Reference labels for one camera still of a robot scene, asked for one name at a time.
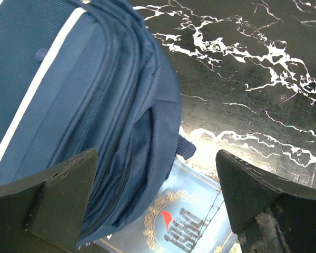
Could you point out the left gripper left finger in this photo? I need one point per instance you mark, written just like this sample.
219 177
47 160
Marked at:
44 212

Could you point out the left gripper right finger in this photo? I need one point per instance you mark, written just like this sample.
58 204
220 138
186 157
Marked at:
268 213

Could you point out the blue 1984 book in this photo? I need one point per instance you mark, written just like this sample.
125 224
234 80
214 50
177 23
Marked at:
187 215

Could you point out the navy blue student backpack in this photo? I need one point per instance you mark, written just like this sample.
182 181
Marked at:
79 75

